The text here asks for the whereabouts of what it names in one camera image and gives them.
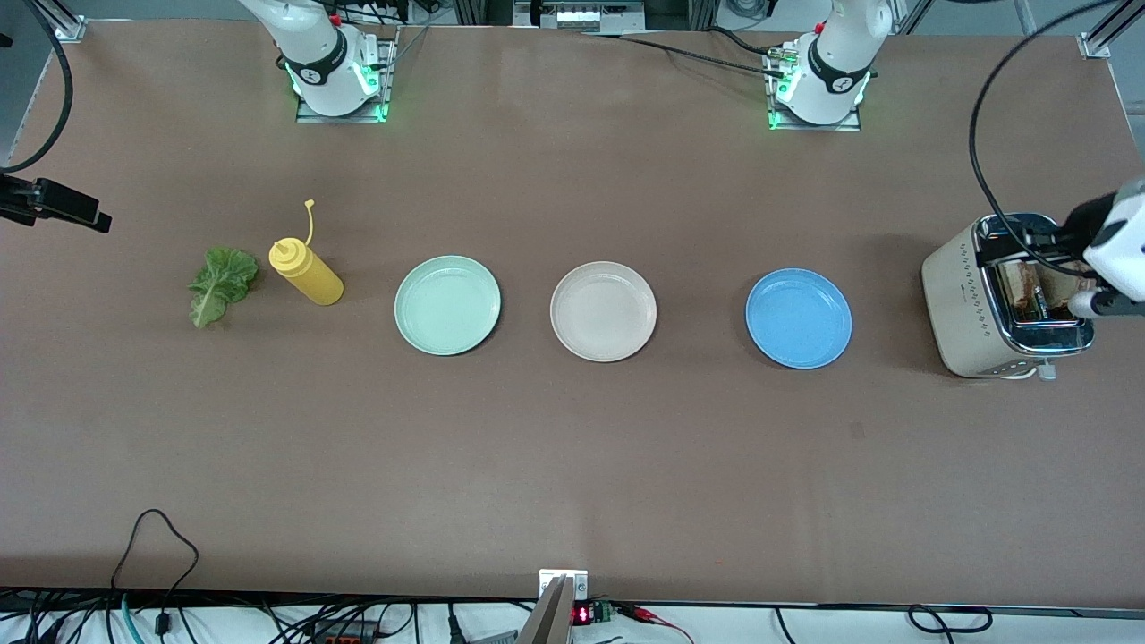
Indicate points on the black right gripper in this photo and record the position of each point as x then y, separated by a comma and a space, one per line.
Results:
55, 201

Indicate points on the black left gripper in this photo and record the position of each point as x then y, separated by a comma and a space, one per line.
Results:
1080, 217

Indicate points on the brown bread slice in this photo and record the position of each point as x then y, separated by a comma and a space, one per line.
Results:
1060, 286
1020, 291

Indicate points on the green lettuce leaf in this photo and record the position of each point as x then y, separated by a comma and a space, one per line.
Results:
219, 282

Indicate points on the yellow squeeze bottle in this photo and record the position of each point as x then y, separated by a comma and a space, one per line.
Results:
313, 282

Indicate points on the blue plate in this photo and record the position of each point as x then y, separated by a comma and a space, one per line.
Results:
799, 318

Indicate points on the green plate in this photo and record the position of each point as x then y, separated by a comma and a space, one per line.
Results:
447, 305

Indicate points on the beige plate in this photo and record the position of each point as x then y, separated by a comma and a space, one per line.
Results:
603, 311

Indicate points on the beige toaster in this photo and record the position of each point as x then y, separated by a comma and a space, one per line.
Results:
957, 304

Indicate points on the grey control box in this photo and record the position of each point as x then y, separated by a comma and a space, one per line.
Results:
581, 16

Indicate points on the red LED display module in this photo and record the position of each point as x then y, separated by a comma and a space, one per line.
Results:
590, 614

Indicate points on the metal corner bracket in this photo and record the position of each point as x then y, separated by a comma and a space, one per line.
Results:
1095, 45
70, 29

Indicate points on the aluminum frame profile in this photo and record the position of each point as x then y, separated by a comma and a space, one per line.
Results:
1118, 20
54, 11

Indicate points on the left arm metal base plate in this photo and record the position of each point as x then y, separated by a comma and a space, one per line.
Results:
832, 128

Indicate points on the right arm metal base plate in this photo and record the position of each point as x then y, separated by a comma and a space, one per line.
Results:
387, 80

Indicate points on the small metal mounting bracket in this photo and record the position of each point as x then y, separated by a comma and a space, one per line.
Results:
564, 580

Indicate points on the aluminum camera post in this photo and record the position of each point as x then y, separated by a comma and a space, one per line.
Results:
547, 622

